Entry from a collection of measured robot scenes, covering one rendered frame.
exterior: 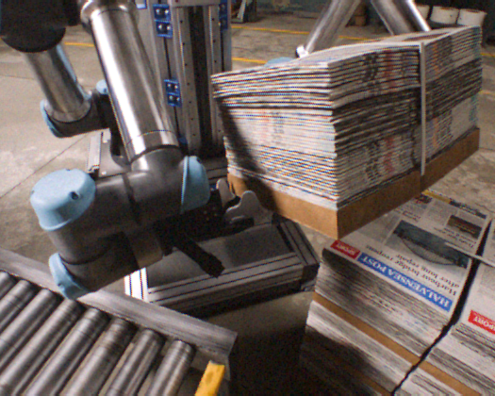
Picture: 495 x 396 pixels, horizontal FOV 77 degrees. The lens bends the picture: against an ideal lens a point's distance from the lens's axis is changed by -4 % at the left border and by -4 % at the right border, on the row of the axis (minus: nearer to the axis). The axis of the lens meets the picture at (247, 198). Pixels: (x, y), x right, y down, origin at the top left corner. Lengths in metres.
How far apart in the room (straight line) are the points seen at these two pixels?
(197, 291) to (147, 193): 0.99
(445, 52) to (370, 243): 0.42
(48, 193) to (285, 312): 1.32
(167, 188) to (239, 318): 1.20
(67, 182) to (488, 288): 0.78
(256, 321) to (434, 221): 0.95
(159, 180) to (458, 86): 0.48
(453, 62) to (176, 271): 1.25
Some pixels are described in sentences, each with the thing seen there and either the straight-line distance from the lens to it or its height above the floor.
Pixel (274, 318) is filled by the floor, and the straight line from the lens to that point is 1.58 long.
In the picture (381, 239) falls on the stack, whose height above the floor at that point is 0.83.
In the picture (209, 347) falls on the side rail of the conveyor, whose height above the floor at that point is 0.80.
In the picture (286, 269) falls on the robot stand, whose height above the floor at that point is 0.23.
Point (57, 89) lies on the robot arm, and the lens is 0.85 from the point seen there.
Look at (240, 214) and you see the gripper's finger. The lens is 0.55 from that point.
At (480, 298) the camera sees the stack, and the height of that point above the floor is 0.83.
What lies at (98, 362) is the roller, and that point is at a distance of 0.68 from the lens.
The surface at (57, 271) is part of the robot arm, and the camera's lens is 0.51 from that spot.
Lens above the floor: 1.38
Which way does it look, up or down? 41 degrees down
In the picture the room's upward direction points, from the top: straight up
